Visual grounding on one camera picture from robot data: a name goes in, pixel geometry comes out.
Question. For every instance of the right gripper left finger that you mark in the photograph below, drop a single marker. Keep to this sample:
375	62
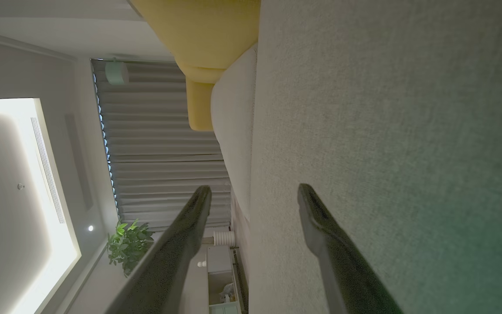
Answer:
164	266

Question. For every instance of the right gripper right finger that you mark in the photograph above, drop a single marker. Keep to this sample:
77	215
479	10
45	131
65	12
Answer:
342	270

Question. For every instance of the green potted plant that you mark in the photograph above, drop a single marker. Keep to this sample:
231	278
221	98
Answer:
129	246

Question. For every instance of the white low cabinet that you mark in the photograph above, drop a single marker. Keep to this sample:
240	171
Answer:
218	270

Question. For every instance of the grey pleated curtain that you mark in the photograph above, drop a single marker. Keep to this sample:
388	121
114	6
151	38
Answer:
159	152

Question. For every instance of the grey sofa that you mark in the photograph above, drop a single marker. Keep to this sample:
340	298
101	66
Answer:
399	131

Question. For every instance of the yellow sofa backrest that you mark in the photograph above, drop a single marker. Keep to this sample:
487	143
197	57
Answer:
203	35

